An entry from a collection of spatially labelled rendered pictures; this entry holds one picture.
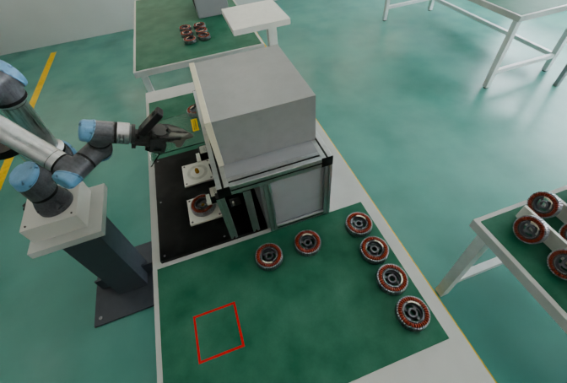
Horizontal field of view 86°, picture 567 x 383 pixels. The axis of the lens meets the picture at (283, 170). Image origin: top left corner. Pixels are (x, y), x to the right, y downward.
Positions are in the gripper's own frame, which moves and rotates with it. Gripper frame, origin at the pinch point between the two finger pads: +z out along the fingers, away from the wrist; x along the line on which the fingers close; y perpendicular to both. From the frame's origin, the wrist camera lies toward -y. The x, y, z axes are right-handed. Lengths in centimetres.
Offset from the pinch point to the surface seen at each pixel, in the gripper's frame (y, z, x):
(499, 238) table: -6, 116, 62
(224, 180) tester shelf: 3.2, 10.2, 21.4
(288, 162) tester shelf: -7.0, 32.0, 21.9
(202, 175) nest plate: 38.2, 14.0, -17.6
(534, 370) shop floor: 53, 167, 106
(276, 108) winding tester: -24.0, 23.4, 14.0
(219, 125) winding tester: -14.9, 5.9, 14.1
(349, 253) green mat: 20, 62, 47
